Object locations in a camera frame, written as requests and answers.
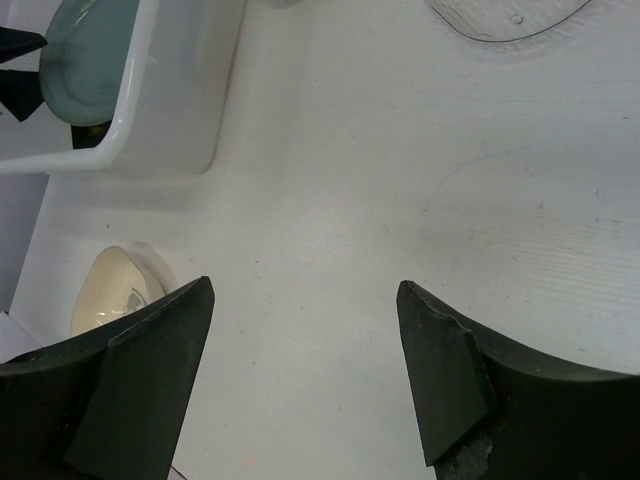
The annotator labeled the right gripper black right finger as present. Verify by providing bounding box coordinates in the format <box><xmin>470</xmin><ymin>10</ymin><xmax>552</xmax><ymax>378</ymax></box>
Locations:
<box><xmin>396</xmin><ymin>280</ymin><xmax>639</xmax><ymax>479</ymax></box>

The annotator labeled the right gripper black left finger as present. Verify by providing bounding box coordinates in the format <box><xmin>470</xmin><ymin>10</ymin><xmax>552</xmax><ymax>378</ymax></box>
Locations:
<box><xmin>1</xmin><ymin>276</ymin><xmax>215</xmax><ymax>479</ymax></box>

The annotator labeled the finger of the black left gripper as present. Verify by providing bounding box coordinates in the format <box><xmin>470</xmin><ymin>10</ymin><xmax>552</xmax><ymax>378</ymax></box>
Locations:
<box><xmin>0</xmin><ymin>27</ymin><xmax>48</xmax><ymax>63</ymax></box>
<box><xmin>0</xmin><ymin>70</ymin><xmax>44</xmax><ymax>122</ymax></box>

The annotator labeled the teal round plate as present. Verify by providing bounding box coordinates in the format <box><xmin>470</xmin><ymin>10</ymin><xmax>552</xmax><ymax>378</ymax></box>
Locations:
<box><xmin>39</xmin><ymin>0</ymin><xmax>139</xmax><ymax>126</ymax></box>

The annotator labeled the black square amber plate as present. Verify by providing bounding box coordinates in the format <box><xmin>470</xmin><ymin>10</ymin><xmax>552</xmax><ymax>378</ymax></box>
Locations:
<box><xmin>70</xmin><ymin>121</ymin><xmax>111</xmax><ymax>150</ymax></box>

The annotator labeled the white plastic bin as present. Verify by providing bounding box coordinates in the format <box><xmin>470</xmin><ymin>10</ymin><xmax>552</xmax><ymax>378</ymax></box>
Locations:
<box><xmin>1</xmin><ymin>1</ymin><xmax>245</xmax><ymax>176</ymax></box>

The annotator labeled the cream square panda dish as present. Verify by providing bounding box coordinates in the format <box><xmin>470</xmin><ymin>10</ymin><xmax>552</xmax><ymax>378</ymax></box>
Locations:
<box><xmin>70</xmin><ymin>246</ymin><xmax>166</xmax><ymax>336</ymax></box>

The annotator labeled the clear glass plate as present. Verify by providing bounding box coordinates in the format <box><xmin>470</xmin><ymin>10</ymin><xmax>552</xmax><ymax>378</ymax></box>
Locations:
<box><xmin>425</xmin><ymin>0</ymin><xmax>589</xmax><ymax>44</ymax></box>

